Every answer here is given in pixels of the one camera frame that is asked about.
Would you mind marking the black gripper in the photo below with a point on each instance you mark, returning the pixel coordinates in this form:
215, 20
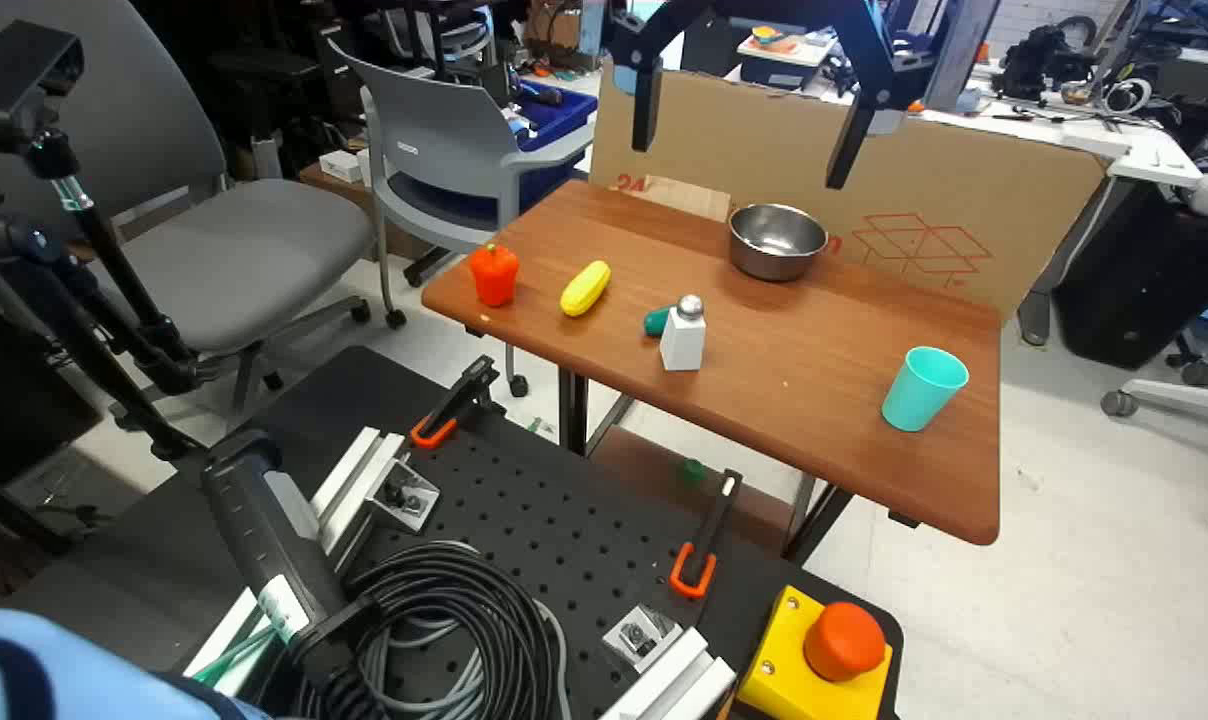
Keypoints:
882, 76

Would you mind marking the white salt cellar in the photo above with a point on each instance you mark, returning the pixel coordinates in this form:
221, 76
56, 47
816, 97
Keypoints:
685, 330

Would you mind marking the steel bowl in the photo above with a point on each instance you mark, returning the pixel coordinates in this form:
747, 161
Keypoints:
772, 242

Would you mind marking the green plastic cucumber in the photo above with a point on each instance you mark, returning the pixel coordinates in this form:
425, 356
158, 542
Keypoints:
655, 321

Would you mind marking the yellow plastic corn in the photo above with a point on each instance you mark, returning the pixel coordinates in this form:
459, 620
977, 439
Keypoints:
587, 289

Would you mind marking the cardboard sheet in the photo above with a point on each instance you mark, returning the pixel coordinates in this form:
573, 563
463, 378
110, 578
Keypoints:
945, 207

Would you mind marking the wooden table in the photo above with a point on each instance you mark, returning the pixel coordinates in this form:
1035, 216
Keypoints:
788, 369

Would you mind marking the orange plastic pepper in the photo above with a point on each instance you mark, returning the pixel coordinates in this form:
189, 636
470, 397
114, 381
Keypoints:
492, 272

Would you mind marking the light grey plastic chair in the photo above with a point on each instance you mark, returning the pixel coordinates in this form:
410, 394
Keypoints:
449, 164

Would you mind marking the teal plastic cup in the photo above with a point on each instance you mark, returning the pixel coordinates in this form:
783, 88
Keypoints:
925, 386

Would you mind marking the black orange clamp left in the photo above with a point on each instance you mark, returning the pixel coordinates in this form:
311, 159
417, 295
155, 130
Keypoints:
447, 417

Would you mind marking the black orange clamp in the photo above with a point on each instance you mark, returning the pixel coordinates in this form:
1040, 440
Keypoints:
692, 564
447, 417

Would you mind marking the black perforated board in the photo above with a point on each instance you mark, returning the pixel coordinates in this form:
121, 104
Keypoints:
546, 523

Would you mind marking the black orange clamp right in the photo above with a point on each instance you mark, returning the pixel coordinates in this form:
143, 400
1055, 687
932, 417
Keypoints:
692, 564

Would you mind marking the grey office chair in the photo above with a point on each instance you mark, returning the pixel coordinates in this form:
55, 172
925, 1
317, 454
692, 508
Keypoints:
192, 267

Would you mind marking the yellow emergency stop box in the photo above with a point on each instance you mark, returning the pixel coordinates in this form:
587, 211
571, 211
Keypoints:
816, 661

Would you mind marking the black camera tripod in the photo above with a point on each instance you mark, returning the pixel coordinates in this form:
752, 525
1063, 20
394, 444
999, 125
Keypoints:
39, 67

